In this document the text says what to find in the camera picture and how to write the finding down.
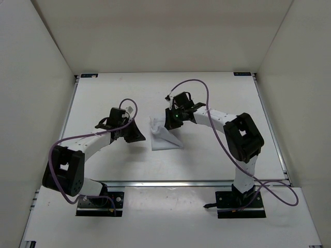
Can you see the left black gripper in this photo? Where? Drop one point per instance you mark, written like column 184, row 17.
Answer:
column 136, row 135

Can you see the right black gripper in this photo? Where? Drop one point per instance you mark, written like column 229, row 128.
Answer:
column 169, row 124

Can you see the white skirt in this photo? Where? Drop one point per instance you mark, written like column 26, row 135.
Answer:
column 161, row 137

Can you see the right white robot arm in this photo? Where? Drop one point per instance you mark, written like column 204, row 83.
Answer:
column 243, row 138

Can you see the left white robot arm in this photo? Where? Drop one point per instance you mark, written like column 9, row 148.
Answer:
column 69, row 161

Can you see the left blue corner label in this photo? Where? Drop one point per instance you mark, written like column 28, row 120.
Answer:
column 89, row 75

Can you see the blue corner label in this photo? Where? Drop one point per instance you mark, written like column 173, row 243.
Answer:
column 89, row 75
column 242, row 73

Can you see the right blue corner label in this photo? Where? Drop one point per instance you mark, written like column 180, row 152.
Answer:
column 242, row 73

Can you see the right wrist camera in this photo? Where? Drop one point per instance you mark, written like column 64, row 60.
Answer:
column 170, row 100

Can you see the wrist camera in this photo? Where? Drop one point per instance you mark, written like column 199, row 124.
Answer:
column 170, row 100
column 129, row 109

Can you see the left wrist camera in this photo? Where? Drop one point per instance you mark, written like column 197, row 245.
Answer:
column 129, row 109

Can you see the aluminium front rail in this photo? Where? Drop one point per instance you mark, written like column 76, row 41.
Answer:
column 168, row 184

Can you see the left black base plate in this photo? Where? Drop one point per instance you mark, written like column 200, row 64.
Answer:
column 102, row 207

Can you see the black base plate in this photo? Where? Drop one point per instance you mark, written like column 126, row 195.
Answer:
column 229, row 208
column 102, row 207

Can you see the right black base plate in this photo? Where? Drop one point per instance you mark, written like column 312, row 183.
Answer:
column 229, row 208

